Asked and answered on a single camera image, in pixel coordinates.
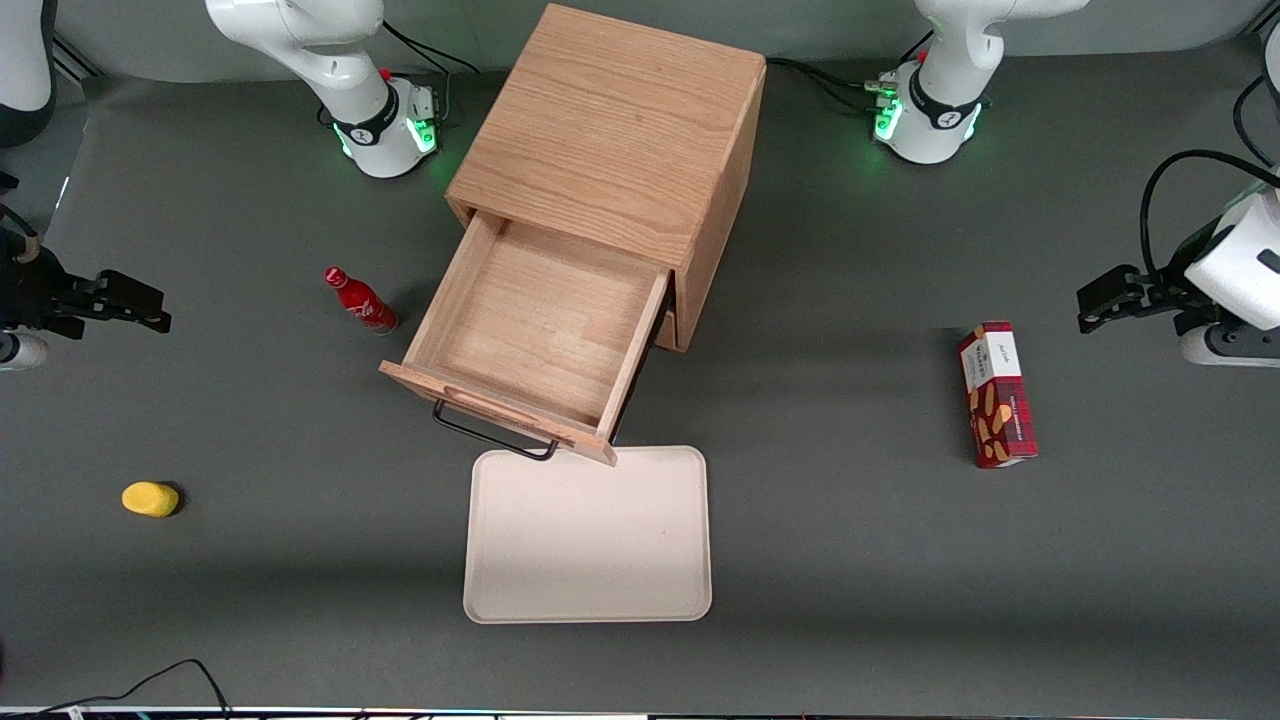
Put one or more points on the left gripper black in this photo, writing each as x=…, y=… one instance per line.
x=1172, y=297

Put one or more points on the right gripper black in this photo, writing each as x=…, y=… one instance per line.
x=35, y=293

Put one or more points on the wooden drawer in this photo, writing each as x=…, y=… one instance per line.
x=540, y=320

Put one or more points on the white Franka right arm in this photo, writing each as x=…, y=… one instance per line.
x=350, y=70

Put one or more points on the white Franka left arm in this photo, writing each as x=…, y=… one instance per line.
x=945, y=110

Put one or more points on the red plaid shortbread box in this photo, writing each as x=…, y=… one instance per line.
x=1000, y=410

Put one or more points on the small yellow rounded object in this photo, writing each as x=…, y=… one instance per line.
x=148, y=499

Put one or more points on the red cola bottle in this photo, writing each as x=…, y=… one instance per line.
x=362, y=303

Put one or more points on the wooden cabinet body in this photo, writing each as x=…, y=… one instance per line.
x=610, y=130

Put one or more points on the beige rectangular tray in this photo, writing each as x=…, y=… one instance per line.
x=590, y=540

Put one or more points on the aluminium frame rail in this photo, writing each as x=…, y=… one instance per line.
x=75, y=60

